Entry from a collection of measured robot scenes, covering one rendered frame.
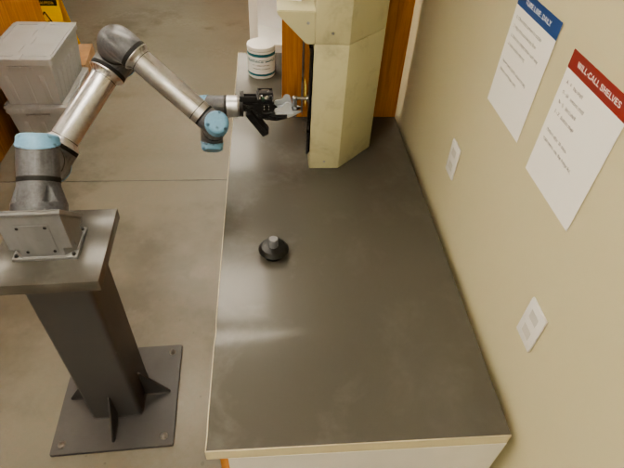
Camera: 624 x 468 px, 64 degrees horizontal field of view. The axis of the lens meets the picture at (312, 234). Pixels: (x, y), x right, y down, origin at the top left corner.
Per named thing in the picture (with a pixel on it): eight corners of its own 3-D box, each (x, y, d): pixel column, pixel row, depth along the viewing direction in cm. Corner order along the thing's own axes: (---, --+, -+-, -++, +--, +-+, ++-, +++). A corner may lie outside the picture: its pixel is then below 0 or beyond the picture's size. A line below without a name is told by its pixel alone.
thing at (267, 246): (288, 242, 157) (288, 227, 152) (289, 264, 150) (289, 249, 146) (258, 243, 156) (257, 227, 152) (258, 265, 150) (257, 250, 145)
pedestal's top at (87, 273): (-15, 296, 142) (-21, 287, 139) (19, 221, 165) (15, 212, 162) (101, 290, 145) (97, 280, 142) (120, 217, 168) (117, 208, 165)
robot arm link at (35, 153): (8, 175, 136) (7, 125, 136) (21, 181, 149) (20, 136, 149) (58, 175, 139) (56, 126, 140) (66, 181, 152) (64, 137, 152)
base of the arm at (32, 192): (-2, 211, 135) (-3, 175, 135) (24, 214, 150) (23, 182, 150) (56, 209, 136) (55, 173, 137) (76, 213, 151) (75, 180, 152)
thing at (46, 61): (90, 66, 369) (77, 20, 346) (67, 108, 325) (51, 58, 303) (32, 66, 366) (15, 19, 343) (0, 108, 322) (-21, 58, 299)
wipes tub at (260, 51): (275, 67, 245) (274, 36, 235) (275, 79, 236) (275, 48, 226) (248, 67, 244) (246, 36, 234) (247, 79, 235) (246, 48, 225)
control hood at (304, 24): (307, 6, 177) (308, -24, 170) (314, 45, 153) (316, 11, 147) (275, 6, 176) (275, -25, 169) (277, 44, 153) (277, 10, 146)
